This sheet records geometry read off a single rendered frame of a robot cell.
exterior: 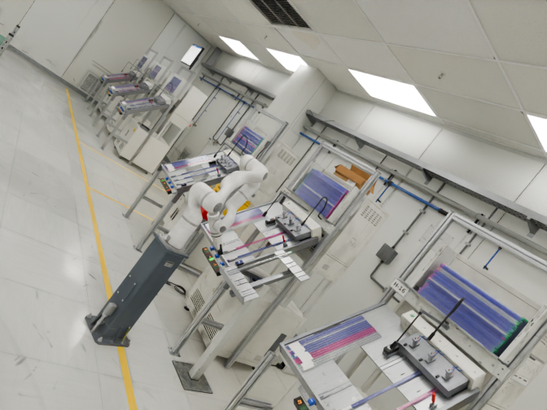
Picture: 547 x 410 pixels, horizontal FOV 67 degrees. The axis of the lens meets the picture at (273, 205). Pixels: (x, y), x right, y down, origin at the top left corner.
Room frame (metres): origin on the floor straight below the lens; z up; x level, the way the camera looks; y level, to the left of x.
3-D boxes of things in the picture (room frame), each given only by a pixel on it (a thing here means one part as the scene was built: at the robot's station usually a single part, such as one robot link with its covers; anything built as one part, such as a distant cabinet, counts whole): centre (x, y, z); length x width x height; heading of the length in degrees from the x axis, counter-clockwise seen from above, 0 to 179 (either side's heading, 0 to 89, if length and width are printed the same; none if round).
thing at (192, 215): (2.49, 0.38, 1.00); 0.19 x 0.12 x 0.24; 64
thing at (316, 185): (3.32, -0.27, 1.52); 0.51 x 0.13 x 0.27; 37
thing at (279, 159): (4.62, 0.52, 0.95); 1.35 x 0.82 x 1.90; 127
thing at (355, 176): (3.59, -0.44, 1.82); 0.68 x 0.30 x 0.20; 37
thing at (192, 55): (7.10, 2.62, 2.10); 0.58 x 0.14 x 0.41; 37
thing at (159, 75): (8.35, 3.38, 0.95); 1.37 x 0.82 x 1.90; 127
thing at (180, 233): (2.48, 0.35, 0.79); 0.19 x 0.19 x 0.18
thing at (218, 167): (4.48, 0.67, 0.66); 1.01 x 0.73 x 1.31; 127
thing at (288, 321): (3.44, -0.33, 0.31); 0.70 x 0.65 x 0.62; 37
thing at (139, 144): (7.19, 2.50, 0.95); 1.36 x 0.82 x 1.90; 127
